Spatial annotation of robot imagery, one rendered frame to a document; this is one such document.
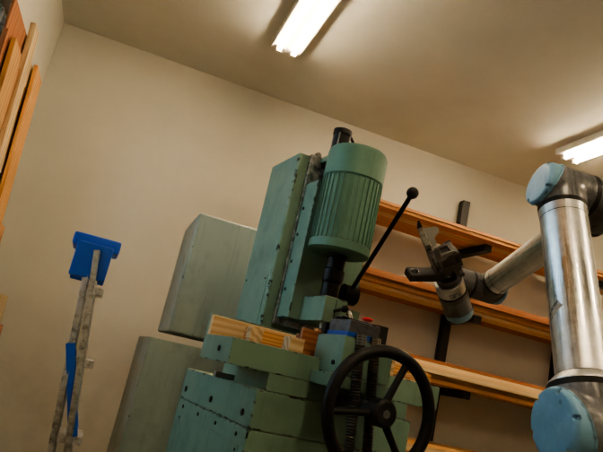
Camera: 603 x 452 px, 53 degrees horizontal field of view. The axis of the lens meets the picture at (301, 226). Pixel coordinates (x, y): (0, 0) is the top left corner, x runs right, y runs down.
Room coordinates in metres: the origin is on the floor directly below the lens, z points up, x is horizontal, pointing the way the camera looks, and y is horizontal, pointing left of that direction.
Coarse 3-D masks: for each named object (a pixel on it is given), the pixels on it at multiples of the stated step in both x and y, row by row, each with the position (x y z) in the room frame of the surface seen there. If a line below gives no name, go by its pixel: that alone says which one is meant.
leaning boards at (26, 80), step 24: (0, 48) 2.21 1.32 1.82; (24, 48) 2.60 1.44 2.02; (0, 72) 2.30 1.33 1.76; (24, 72) 2.64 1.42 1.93; (0, 96) 2.29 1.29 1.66; (24, 96) 2.87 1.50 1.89; (0, 120) 2.40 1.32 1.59; (24, 120) 2.89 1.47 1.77; (0, 144) 2.61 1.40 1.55; (0, 168) 2.70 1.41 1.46; (0, 192) 2.84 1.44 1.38; (0, 216) 2.97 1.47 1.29; (0, 240) 2.81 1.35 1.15; (0, 312) 2.67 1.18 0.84
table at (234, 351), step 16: (208, 336) 1.55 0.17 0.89; (224, 336) 1.44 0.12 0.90; (208, 352) 1.52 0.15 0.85; (224, 352) 1.42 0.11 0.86; (240, 352) 1.40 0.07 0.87; (256, 352) 1.42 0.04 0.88; (272, 352) 1.43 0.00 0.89; (288, 352) 1.45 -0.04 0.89; (256, 368) 1.42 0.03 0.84; (272, 368) 1.44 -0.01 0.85; (288, 368) 1.45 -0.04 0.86; (304, 368) 1.47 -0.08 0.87; (320, 384) 1.42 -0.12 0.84; (400, 384) 1.58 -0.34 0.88; (416, 384) 1.60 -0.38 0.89; (400, 400) 1.59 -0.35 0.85; (416, 400) 1.61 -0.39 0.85
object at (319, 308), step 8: (312, 296) 1.68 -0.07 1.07; (320, 296) 1.63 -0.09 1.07; (328, 296) 1.61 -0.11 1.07; (304, 304) 1.71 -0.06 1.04; (312, 304) 1.67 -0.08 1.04; (320, 304) 1.62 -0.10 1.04; (328, 304) 1.61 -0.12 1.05; (336, 304) 1.62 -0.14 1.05; (344, 304) 1.63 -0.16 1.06; (304, 312) 1.70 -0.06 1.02; (312, 312) 1.66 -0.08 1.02; (320, 312) 1.62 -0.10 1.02; (328, 312) 1.61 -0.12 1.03; (336, 312) 1.62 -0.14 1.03; (304, 320) 1.70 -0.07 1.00; (312, 320) 1.66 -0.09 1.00; (320, 320) 1.61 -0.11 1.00; (328, 320) 1.61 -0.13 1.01
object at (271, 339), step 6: (246, 330) 1.58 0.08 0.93; (264, 336) 1.59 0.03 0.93; (270, 336) 1.60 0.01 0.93; (276, 336) 1.60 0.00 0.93; (282, 336) 1.61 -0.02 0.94; (264, 342) 1.59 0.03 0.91; (270, 342) 1.60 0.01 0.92; (276, 342) 1.60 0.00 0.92; (282, 342) 1.61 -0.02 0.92; (396, 366) 1.76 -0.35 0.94; (396, 372) 1.76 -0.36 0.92; (408, 372) 1.78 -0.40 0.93; (426, 372) 1.81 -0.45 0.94
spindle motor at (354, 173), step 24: (336, 144) 1.62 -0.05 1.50; (360, 144) 1.58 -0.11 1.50; (336, 168) 1.60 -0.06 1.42; (360, 168) 1.58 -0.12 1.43; (384, 168) 1.62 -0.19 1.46; (336, 192) 1.59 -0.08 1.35; (360, 192) 1.58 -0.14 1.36; (336, 216) 1.59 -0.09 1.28; (360, 216) 1.59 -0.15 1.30; (312, 240) 1.63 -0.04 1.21; (336, 240) 1.58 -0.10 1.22; (360, 240) 1.60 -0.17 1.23
